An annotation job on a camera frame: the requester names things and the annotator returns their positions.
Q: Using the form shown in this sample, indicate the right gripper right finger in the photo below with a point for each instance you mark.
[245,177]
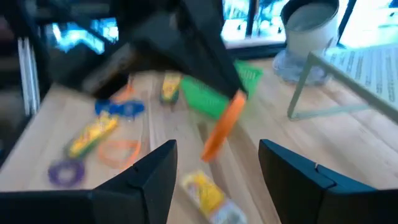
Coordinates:
[311,199]

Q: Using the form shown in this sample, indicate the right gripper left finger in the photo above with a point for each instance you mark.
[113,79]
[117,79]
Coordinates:
[124,202]

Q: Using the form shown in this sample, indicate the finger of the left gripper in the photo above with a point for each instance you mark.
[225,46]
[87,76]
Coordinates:
[180,49]
[214,37]

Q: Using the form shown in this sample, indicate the yellow crayon box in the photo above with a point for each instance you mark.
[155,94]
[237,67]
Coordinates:
[93,135]
[170,88]
[205,193]

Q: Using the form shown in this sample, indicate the orange rubber band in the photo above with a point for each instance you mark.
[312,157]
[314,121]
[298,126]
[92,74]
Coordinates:
[224,124]
[126,93]
[119,142]

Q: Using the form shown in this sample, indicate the green plastic basket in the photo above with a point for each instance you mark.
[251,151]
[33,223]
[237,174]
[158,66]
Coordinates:
[202,96]

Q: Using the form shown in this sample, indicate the clear crumpled plastic wrap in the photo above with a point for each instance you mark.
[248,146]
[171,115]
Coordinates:
[286,71]

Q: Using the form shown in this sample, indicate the white cylindrical cup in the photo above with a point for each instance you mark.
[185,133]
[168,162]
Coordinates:
[311,34]

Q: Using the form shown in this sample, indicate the green perforated metal shelf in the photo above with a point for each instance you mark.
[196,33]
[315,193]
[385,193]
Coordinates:
[367,71]

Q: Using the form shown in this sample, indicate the silver aluminium bracket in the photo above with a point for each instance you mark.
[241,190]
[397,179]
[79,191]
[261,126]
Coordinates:
[28,77]

